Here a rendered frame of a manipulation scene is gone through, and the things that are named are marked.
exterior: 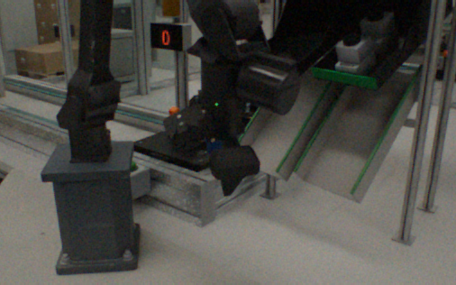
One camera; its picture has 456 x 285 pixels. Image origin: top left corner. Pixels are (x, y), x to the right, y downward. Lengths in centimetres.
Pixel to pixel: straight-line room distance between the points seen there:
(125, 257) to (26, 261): 20
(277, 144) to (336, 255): 25
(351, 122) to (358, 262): 27
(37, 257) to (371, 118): 70
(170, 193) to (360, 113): 43
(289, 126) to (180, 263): 35
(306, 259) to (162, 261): 27
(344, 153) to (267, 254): 24
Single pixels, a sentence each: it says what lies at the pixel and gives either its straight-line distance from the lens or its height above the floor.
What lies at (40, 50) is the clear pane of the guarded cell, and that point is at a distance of 241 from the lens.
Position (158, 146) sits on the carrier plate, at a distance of 114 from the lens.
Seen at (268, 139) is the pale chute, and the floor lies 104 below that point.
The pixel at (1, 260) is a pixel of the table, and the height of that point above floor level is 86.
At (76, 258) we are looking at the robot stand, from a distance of 89.
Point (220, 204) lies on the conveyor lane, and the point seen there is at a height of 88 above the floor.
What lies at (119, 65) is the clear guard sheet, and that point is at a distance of 157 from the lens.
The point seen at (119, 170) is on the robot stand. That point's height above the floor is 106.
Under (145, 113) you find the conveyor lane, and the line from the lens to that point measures 148.
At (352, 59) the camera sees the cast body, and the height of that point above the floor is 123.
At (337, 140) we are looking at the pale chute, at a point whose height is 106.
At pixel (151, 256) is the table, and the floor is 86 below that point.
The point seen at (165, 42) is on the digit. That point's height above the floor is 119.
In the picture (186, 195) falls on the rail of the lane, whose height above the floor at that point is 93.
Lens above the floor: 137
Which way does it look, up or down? 20 degrees down
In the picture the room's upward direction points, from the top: straight up
